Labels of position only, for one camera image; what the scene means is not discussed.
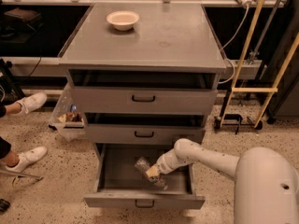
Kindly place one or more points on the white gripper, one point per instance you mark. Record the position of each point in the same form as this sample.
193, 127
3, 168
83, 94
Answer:
163, 163

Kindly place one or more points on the clear plastic water bottle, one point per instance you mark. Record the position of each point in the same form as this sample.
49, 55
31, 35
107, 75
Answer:
142, 165

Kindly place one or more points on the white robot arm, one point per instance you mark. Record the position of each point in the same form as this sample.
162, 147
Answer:
266, 184

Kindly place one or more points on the grey bottom drawer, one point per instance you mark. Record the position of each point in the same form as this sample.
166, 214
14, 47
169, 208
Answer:
120, 185

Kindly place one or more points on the grey drawer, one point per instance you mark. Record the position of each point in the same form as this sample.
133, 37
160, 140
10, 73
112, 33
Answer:
120, 185
107, 91
143, 129

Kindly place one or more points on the grey middle drawer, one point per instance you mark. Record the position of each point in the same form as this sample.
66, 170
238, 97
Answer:
143, 129

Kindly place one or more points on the grey top drawer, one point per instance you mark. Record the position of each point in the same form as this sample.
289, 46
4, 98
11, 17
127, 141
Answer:
107, 91

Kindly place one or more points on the grey metal drawer cabinet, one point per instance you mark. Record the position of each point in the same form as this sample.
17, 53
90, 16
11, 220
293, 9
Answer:
173, 38

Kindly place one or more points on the black stand base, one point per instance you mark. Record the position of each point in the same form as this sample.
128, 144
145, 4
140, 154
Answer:
237, 121

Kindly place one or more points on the clear plastic snack bin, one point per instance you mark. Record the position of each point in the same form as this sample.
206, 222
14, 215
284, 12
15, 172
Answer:
66, 118

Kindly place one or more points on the lower white sneaker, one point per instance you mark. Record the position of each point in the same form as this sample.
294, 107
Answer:
27, 158

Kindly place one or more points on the white sneaker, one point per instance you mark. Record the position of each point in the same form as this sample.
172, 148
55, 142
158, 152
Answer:
31, 103
27, 158

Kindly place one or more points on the upper white sneaker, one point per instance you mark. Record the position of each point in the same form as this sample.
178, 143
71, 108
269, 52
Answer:
31, 103

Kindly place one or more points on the cream paper bowl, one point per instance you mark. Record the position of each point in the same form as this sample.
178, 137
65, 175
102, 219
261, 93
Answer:
123, 20

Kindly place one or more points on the black box on shelf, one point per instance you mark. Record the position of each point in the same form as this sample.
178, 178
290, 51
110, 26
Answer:
23, 20

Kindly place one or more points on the wooden ladder frame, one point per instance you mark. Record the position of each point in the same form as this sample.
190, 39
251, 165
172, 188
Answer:
270, 91

